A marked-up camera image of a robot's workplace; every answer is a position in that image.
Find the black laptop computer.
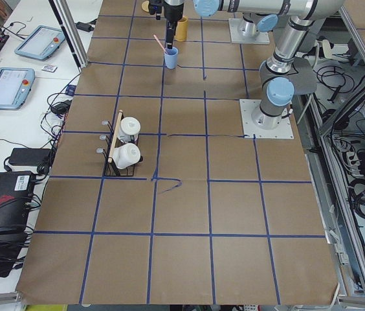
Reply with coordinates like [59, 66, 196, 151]
[0, 170, 36, 278]

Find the bamboo cylinder holder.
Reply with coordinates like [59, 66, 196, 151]
[175, 16, 188, 41]

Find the black power adapter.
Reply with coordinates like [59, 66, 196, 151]
[76, 21, 94, 32]

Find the white mug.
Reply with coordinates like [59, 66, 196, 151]
[118, 117, 141, 143]
[113, 143, 143, 169]

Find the teach pendant far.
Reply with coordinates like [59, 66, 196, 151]
[14, 25, 65, 60]

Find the grey office chair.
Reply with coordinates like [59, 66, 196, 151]
[286, 57, 317, 95]

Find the light blue plastic cup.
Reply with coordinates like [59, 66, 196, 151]
[164, 47, 179, 69]

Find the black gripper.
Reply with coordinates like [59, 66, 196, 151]
[163, 0, 184, 54]

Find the wooden mug tree stand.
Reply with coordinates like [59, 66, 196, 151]
[141, 0, 150, 12]

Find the white mug near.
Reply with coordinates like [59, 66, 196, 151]
[113, 143, 143, 169]

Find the black wire mug rack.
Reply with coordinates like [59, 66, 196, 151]
[96, 109, 143, 178]

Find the aluminium frame post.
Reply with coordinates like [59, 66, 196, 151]
[49, 0, 89, 69]

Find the teach pendant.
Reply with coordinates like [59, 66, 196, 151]
[14, 25, 65, 60]
[0, 67, 36, 110]

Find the teach pendant near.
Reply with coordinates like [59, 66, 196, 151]
[0, 67, 36, 110]

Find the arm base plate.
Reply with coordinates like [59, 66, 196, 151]
[239, 99, 294, 139]
[228, 18, 270, 45]

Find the white mug far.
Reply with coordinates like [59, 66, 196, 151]
[118, 117, 141, 143]

